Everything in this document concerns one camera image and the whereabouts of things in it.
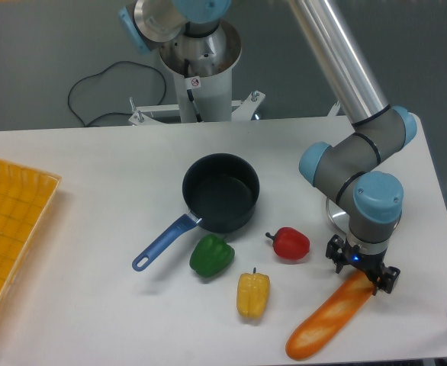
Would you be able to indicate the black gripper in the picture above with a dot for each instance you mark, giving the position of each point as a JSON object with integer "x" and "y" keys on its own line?
{"x": 365, "y": 256}

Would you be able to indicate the long orange baguette bread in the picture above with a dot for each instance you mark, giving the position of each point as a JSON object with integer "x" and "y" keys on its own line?
{"x": 321, "y": 326}

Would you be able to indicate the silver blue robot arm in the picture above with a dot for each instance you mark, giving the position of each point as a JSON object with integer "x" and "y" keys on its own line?
{"x": 348, "y": 172}

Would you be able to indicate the glass pot lid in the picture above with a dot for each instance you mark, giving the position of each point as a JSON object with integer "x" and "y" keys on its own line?
{"x": 340, "y": 219}

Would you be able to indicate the red bell pepper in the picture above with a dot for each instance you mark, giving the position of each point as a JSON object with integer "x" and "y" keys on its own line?
{"x": 289, "y": 244}

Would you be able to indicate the yellow bell pepper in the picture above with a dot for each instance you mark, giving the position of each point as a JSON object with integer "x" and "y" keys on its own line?
{"x": 252, "y": 294}

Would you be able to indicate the green bell pepper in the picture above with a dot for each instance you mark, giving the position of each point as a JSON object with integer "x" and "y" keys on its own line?
{"x": 211, "y": 256}

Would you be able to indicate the yellow woven basket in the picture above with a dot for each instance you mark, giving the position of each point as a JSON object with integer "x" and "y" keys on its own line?
{"x": 25, "y": 195}

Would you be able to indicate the dark saucepan with blue handle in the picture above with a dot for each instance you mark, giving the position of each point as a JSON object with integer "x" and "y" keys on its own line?
{"x": 220, "y": 191}

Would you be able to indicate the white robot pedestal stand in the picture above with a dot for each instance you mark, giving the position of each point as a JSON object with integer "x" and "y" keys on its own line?
{"x": 202, "y": 70}

